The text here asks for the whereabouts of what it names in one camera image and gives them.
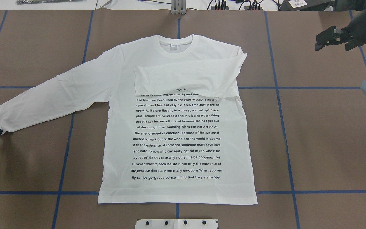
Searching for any black power strip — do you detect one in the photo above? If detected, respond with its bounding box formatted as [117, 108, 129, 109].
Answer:
[207, 0, 263, 11]

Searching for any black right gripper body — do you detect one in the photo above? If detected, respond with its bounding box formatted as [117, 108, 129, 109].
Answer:
[335, 27, 366, 48]

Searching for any white long-sleeve printed shirt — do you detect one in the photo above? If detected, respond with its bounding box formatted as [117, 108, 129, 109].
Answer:
[0, 34, 258, 205]

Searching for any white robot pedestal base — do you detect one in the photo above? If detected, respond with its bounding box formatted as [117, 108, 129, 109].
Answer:
[135, 219, 219, 229]

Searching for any grey aluminium frame post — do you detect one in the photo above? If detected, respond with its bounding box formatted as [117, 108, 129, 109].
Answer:
[171, 0, 187, 15]

